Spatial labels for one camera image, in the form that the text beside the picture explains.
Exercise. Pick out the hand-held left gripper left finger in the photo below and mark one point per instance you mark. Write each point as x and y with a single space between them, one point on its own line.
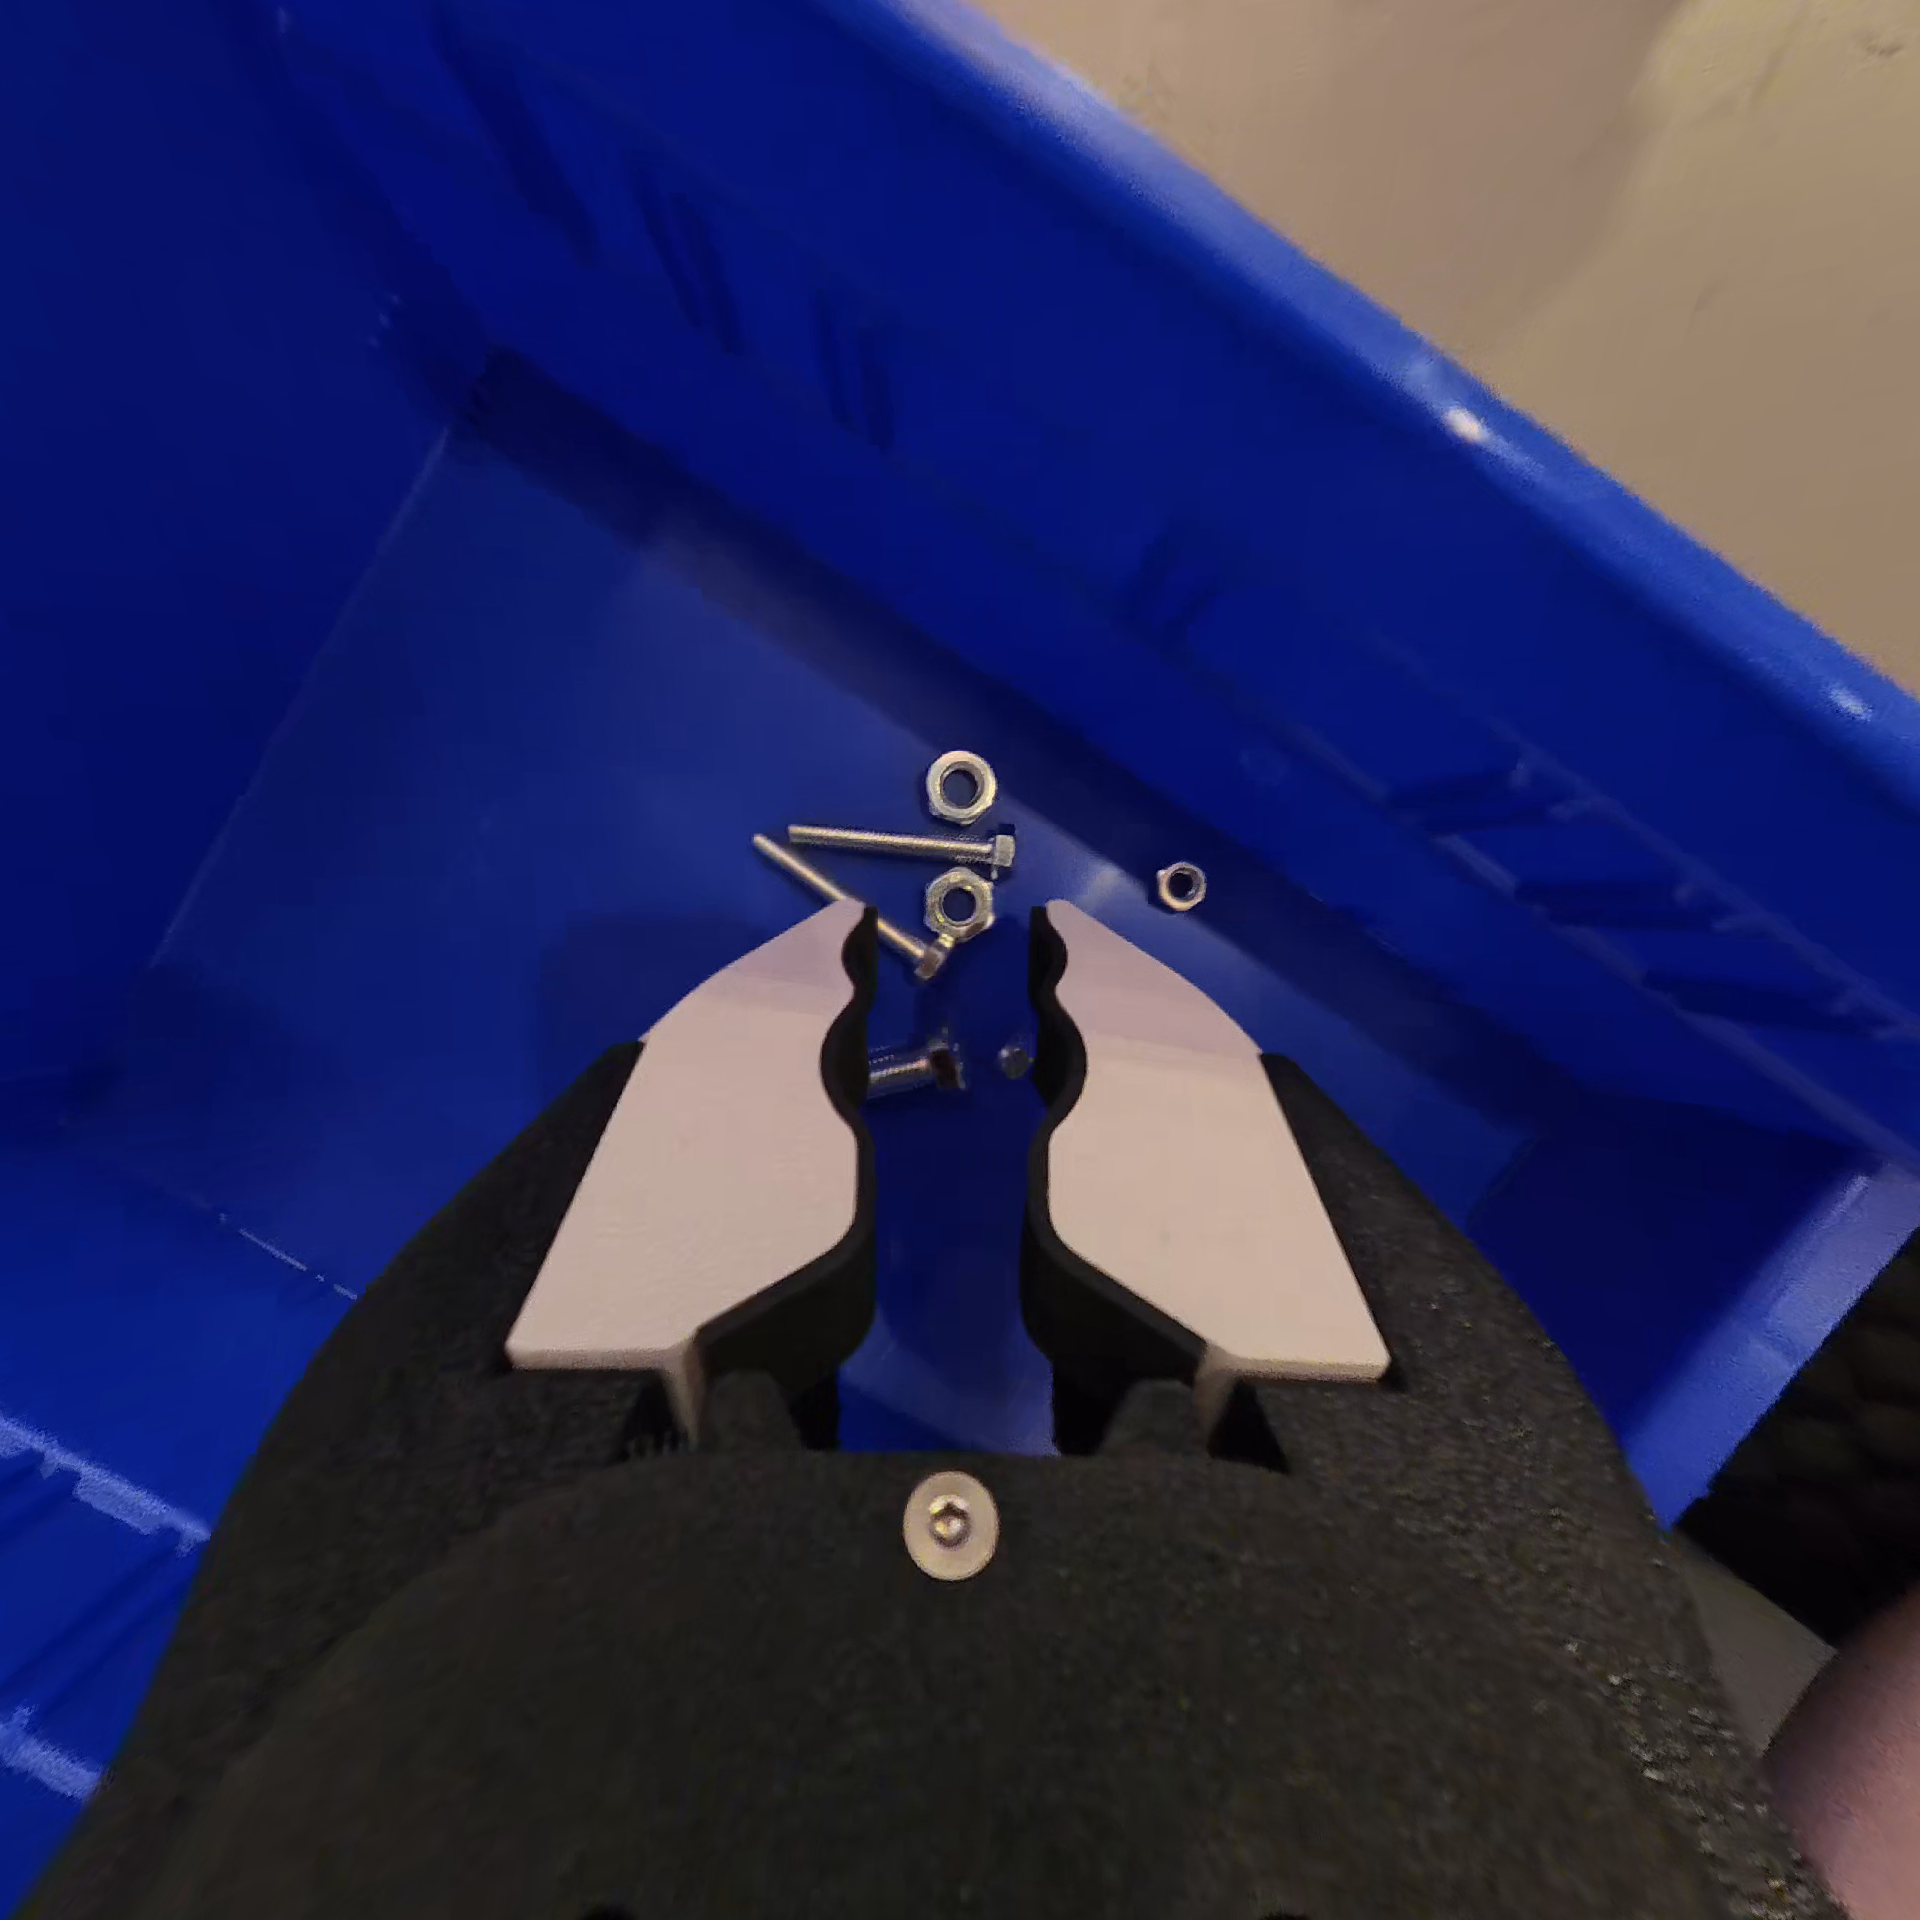
705 1199

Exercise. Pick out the group of small steel nuts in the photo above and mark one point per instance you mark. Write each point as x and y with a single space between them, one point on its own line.
935 788

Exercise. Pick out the blue plastic bin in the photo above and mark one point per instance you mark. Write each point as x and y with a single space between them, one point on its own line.
447 752

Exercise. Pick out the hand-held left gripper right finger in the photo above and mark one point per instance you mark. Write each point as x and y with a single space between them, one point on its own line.
1199 1199

